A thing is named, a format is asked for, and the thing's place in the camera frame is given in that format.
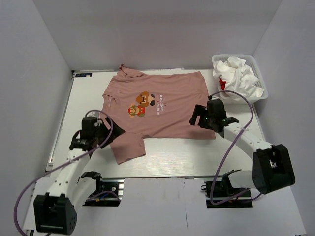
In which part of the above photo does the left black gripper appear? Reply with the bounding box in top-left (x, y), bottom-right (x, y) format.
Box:
top-left (94, 117), bottom-right (125, 149)

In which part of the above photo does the pink t shirt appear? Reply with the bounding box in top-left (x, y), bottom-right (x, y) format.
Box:
top-left (102, 65), bottom-right (216, 164)

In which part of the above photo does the white t shirt red print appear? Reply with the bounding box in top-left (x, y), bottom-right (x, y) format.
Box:
top-left (218, 79), bottom-right (268, 104)

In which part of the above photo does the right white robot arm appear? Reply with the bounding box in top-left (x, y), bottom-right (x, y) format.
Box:
top-left (189, 99), bottom-right (296, 196)

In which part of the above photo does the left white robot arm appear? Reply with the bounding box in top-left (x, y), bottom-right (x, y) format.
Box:
top-left (33, 117), bottom-right (125, 235)

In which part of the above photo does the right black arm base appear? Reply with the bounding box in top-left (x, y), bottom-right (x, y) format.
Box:
top-left (200, 181), bottom-right (253, 209)

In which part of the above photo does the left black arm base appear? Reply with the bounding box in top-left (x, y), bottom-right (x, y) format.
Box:
top-left (83, 179), bottom-right (125, 207)

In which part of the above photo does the white t shirt in basket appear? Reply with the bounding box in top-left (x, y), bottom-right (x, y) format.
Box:
top-left (213, 56), bottom-right (258, 89)

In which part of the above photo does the white plastic basket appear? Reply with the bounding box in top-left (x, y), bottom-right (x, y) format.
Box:
top-left (212, 54), bottom-right (268, 104)

